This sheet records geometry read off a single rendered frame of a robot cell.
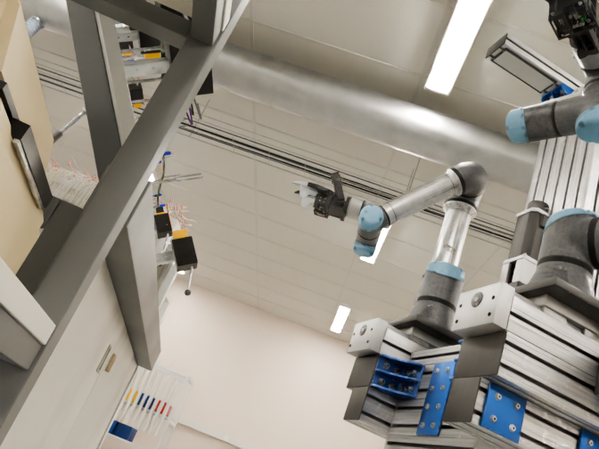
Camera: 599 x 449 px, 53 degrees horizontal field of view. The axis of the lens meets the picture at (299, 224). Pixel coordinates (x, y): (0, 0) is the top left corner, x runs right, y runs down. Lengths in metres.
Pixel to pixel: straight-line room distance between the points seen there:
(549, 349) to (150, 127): 0.90
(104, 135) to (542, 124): 0.85
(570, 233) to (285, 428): 8.54
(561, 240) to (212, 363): 8.77
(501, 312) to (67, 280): 0.85
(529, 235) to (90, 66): 1.20
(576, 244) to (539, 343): 0.26
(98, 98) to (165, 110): 0.29
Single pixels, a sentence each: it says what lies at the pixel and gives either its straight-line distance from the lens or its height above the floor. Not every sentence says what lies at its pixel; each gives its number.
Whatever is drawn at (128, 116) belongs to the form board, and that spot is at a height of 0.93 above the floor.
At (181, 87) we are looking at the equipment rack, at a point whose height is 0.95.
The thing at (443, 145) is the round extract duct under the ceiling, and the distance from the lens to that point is 4.00.
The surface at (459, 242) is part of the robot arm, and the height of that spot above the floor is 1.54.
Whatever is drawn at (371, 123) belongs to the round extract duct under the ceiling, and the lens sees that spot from 3.99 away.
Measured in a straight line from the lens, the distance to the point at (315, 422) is 9.77.
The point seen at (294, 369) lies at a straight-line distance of 9.88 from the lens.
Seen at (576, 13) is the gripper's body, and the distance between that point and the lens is 1.24.
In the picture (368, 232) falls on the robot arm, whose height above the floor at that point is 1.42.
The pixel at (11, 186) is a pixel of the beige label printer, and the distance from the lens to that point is 0.47.
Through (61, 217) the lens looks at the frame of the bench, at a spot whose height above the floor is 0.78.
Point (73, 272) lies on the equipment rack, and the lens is 0.61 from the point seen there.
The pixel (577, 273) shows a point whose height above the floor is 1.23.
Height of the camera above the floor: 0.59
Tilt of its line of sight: 24 degrees up
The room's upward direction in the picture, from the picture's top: 22 degrees clockwise
